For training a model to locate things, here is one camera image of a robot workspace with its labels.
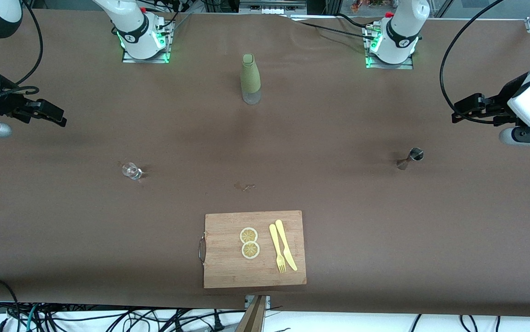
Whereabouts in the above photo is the metal jigger measuring cup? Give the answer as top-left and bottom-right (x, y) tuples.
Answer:
(396, 147), (425, 171)

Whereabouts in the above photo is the clear glass beaker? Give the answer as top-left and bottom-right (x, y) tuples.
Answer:
(121, 161), (144, 181)

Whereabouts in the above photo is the olive green bottle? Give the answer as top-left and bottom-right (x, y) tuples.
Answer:
(240, 53), (262, 105)

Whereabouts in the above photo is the wooden cutting board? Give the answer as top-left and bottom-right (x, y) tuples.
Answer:
(198, 210), (307, 290)

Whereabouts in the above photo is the grey equipment box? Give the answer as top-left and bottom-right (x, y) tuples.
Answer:
(239, 0), (308, 14)

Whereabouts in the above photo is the yellow plastic knife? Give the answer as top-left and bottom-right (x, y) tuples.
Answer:
(275, 219), (298, 272)

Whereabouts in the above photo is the yellow plastic fork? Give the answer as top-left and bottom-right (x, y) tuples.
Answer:
(269, 224), (287, 274)

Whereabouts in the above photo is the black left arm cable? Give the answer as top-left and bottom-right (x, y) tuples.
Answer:
(440, 0), (521, 125)

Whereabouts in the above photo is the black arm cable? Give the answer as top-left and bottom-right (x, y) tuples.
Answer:
(0, 0), (44, 113)
(440, 0), (521, 125)

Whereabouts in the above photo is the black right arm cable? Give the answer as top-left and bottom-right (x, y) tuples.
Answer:
(0, 0), (44, 113)

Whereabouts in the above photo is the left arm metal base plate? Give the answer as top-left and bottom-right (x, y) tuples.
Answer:
(365, 25), (414, 70)

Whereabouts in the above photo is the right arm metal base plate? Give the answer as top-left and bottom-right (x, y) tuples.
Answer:
(122, 21), (172, 64)

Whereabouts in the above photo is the black table cable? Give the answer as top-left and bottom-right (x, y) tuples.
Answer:
(290, 18), (376, 41)
(336, 12), (377, 29)

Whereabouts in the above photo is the small metal bracket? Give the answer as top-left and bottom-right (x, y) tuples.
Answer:
(245, 295), (271, 310)

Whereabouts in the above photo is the wooden post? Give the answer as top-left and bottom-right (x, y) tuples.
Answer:
(235, 296), (267, 332)

